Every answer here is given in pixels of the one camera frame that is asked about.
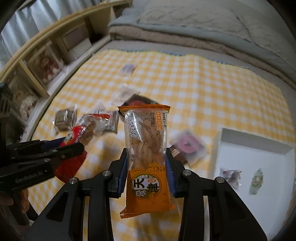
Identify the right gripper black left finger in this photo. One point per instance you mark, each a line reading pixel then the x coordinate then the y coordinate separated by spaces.
pixel 62 218

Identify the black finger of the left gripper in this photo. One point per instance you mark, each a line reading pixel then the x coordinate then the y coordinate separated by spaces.
pixel 35 144
pixel 57 151

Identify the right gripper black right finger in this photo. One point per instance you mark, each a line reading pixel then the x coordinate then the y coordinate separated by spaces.
pixel 229 217

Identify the red rice cracker packet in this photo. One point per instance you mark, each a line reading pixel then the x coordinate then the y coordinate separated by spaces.
pixel 88 126

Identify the silver foil snack packet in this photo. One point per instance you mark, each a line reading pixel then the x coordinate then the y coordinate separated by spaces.
pixel 65 119

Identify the clear purple candy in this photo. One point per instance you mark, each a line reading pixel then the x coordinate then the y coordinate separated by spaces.
pixel 232 177

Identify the white green strawberry candy packet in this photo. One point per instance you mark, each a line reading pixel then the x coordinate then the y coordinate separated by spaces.
pixel 256 182

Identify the pink donut pastry packet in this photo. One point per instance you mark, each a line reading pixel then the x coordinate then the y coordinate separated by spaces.
pixel 192 147

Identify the brown chocolate snack packet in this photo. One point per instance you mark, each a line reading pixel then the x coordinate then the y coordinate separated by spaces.
pixel 177 155

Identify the orange cracker snack packet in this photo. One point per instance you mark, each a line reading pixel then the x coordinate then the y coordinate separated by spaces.
pixel 147 189

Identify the black red mooncake packet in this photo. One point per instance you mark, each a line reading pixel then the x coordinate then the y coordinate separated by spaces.
pixel 137 101

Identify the person's left hand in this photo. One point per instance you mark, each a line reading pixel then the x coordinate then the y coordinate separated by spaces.
pixel 20 199

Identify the white cardboard tray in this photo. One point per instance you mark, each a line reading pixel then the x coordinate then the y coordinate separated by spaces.
pixel 235 150

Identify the wooden bedside shelf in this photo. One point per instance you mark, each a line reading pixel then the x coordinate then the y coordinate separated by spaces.
pixel 30 98

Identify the red patterned box on shelf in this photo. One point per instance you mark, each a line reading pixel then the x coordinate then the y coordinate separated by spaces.
pixel 45 64

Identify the white box on shelf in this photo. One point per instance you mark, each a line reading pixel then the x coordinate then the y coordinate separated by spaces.
pixel 78 50

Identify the small purple pastry packet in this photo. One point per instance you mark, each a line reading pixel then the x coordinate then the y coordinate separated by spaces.
pixel 128 69

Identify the yellow white checkered cloth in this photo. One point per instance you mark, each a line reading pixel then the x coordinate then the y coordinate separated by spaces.
pixel 204 96

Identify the grey curtain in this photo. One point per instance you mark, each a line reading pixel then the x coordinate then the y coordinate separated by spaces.
pixel 31 19

